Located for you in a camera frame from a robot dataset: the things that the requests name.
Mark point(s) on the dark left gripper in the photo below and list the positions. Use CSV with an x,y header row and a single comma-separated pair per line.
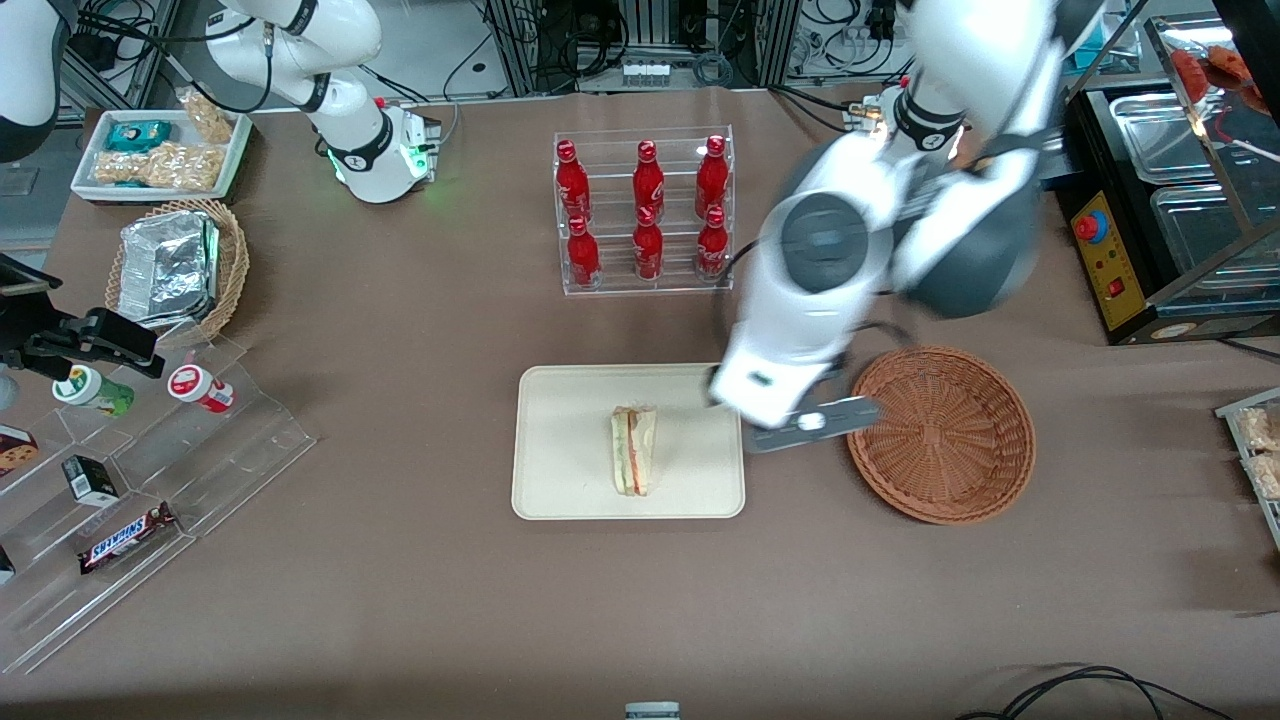
x,y
714,371

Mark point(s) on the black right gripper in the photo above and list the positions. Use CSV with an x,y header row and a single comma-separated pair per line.
x,y
28,322

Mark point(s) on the triangular sandwich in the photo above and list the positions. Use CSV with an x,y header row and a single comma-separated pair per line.
x,y
635,450

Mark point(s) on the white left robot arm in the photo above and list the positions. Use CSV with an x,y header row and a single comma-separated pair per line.
x,y
830,240

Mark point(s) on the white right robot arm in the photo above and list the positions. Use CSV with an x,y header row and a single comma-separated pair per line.
x,y
350,130

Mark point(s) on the light wicker basket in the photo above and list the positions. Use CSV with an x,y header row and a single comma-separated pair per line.
x,y
232,260

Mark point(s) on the white rectangular snack tray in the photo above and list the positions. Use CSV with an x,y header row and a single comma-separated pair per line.
x,y
90,188

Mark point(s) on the cream plastic tray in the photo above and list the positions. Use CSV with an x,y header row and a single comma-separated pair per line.
x,y
560,450

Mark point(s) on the brown wicker basket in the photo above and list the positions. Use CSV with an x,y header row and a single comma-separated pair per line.
x,y
940,435

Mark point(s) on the white tray of pastries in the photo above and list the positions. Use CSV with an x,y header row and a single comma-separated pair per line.
x,y
1232,408

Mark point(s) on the silver foil packet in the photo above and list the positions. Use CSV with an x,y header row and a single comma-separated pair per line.
x,y
185,322
165,265

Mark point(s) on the green snack can white lid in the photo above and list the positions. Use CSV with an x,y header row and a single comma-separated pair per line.
x,y
92,390

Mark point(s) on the red snack can white lid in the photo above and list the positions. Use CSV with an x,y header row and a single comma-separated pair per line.
x,y
200,388

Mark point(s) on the clear acrylic bottle rack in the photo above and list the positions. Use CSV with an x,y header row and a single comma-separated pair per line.
x,y
680,285

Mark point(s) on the red cola bottle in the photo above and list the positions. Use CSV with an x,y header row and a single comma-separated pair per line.
x,y
648,182
712,248
572,185
711,180
583,258
648,250

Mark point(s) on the small black carton box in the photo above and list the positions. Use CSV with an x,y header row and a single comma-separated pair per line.
x,y
92,482

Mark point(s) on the clear acrylic stepped display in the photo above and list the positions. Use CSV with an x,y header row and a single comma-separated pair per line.
x,y
230,450

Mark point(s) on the brown cookie box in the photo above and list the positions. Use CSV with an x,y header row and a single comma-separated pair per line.
x,y
15,450

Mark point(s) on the clear bag of nuts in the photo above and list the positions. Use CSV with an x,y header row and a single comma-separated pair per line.
x,y
165,167
208,115

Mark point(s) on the Snickers chocolate bar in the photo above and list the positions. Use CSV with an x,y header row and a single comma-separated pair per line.
x,y
125,540

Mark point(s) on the teal snack packet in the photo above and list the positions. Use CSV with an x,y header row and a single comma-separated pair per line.
x,y
138,135

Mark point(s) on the dark snack pack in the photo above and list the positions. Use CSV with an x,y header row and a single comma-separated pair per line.
x,y
5,566

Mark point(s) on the white power strip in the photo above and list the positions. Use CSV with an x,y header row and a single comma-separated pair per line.
x,y
645,72

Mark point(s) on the red emergency stop button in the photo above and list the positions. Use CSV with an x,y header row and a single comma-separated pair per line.
x,y
1087,226

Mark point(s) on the black food warmer cabinet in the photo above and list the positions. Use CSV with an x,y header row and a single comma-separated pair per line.
x,y
1110,150

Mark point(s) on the metal food pan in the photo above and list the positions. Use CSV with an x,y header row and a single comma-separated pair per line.
x,y
1165,135
1200,235

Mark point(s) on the wrapped pastry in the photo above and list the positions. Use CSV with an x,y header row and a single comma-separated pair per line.
x,y
1260,428
1265,476

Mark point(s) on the grey white camera top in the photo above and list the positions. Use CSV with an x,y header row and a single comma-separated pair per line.
x,y
652,711

